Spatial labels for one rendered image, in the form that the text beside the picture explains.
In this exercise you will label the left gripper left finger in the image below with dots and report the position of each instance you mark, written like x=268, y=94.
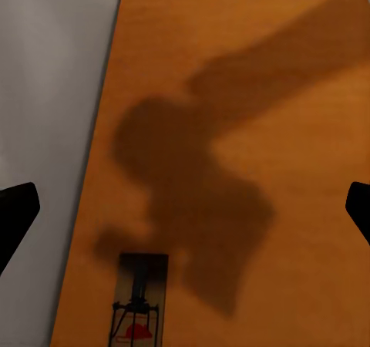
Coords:
x=19, y=206

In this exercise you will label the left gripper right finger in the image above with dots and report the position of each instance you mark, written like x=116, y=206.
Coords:
x=358, y=207

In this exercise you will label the mousetrap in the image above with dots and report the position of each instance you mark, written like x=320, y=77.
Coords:
x=139, y=301

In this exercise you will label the cabinet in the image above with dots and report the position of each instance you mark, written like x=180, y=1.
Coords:
x=228, y=135

